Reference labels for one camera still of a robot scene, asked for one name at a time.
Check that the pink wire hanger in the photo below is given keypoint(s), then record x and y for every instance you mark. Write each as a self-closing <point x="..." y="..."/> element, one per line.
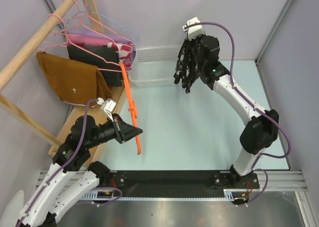
<point x="88" y="23"/>
<point x="64" y="44"/>
<point x="130" y="48"/>

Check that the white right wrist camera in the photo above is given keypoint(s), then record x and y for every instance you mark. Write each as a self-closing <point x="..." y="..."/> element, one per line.
<point x="193" y="30"/>

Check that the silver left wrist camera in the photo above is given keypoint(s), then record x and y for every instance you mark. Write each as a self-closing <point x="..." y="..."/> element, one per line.
<point x="107" y="107"/>

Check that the brown trousers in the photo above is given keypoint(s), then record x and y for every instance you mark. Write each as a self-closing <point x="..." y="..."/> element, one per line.
<point x="74" y="82"/>

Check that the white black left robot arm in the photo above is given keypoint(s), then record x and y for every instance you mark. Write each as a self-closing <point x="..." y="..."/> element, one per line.
<point x="49" y="202"/>

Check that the white slotted cable duct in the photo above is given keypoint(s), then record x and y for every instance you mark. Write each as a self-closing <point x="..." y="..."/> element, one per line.
<point x="102" y="196"/>

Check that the white plastic basket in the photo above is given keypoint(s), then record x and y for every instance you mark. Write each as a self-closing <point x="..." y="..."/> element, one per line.
<point x="154" y="66"/>

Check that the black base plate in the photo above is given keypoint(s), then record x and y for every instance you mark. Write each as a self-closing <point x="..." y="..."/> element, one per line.
<point x="160" y="180"/>

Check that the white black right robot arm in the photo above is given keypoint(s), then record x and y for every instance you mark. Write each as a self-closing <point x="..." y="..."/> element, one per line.
<point x="260" y="124"/>

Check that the blue wire hanger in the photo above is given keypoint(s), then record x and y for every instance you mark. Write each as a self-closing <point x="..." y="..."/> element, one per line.
<point x="91" y="12"/>

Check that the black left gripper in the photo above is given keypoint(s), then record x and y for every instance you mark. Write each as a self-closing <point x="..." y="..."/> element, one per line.
<point x="123" y="130"/>

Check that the orange plastic hanger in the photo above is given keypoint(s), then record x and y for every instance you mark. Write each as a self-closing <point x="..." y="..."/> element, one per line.
<point x="132" y="106"/>

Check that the pink trousers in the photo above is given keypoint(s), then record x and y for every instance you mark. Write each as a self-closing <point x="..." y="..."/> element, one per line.
<point x="99" y="41"/>

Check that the aluminium corner post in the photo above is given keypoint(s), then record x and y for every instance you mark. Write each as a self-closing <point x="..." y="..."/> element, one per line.
<point x="278" y="22"/>

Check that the lilac trousers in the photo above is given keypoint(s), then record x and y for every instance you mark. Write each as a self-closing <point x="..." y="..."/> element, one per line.
<point x="94" y="34"/>

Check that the wooden clothes rack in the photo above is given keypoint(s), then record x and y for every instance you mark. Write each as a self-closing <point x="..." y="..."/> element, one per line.
<point x="14" y="65"/>

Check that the black white patterned trousers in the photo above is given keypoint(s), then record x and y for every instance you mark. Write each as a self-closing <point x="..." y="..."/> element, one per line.
<point x="186" y="69"/>

